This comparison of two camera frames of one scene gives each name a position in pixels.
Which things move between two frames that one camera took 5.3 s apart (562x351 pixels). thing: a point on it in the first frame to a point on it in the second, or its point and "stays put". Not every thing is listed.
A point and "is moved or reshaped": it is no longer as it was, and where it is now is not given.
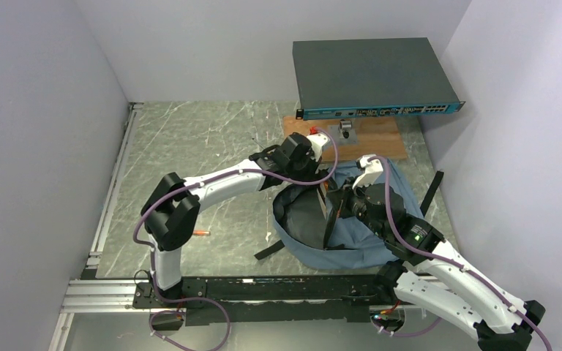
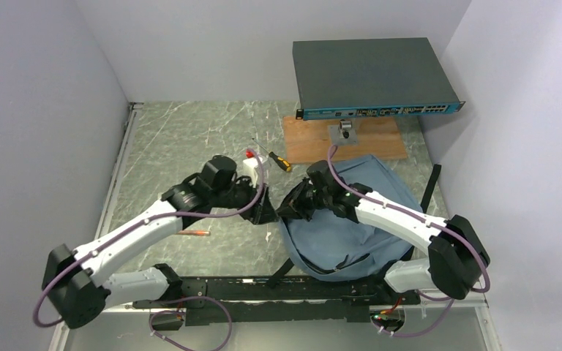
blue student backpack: x=312 y=229 is moved or reshaped
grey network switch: x=347 y=78 stays put
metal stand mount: x=343 y=134 stays put
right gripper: x=341 y=197 to x=294 y=207
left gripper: x=313 y=167 to x=261 y=212
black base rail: x=208 y=300 stays put
